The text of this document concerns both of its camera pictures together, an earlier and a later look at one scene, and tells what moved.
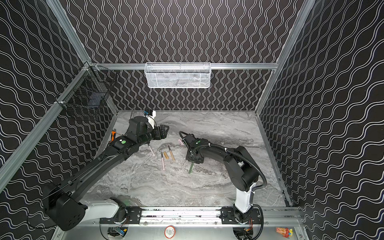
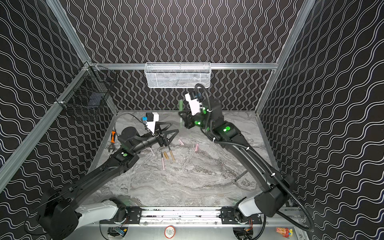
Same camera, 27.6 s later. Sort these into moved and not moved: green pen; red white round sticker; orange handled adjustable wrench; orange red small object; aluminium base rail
Moved: green pen
Not moved: orange handled adjustable wrench; orange red small object; red white round sticker; aluminium base rail
